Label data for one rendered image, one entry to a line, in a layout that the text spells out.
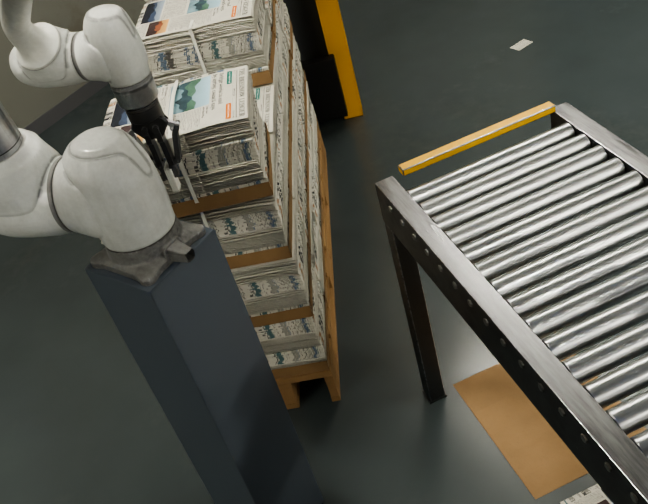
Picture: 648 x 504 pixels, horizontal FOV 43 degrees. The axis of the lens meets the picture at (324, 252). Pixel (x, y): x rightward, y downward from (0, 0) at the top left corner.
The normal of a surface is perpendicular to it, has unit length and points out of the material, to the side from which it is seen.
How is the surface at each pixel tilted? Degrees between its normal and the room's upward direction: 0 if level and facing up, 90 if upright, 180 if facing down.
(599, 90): 0
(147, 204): 88
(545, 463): 0
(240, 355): 90
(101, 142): 6
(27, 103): 90
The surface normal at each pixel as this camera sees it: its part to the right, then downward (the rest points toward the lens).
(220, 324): 0.80, 0.22
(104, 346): -0.22, -0.75
